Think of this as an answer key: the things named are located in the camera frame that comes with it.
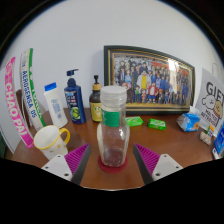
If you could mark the clear bottle with green label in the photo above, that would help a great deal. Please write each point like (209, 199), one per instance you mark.
(113, 140)

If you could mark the white bottle with blue cap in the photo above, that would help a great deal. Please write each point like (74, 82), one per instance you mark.
(56, 106)

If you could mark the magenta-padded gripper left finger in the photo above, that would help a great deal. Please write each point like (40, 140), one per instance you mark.
(76, 159)

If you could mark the white and green cylindrical tube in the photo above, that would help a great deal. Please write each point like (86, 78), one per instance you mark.
(30, 93)

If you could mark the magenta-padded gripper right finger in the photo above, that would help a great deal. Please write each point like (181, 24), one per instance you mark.
(147, 159)

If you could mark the small clear snack packet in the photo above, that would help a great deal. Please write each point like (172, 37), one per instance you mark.
(205, 137)

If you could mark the blue tissue pack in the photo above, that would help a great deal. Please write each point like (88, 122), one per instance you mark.
(188, 122)

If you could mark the white mug with yellow rim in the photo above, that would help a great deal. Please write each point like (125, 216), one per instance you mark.
(50, 140)

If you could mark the white paper gift bag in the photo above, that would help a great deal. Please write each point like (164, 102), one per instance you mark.
(211, 100)

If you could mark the pink cylindrical tube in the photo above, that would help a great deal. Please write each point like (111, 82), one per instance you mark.
(16, 110)

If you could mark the dark blue pump bottle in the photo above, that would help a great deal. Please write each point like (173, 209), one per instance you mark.
(75, 103)

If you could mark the small green packet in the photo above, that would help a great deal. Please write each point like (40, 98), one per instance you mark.
(134, 121)
(157, 124)

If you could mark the framed group photo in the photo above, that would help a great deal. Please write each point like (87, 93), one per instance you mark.
(150, 80)

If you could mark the blue detergent bottle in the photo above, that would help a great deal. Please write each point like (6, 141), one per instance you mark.
(220, 141)

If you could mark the brown bottle with yellow label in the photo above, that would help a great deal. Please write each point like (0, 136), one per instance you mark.
(95, 108)

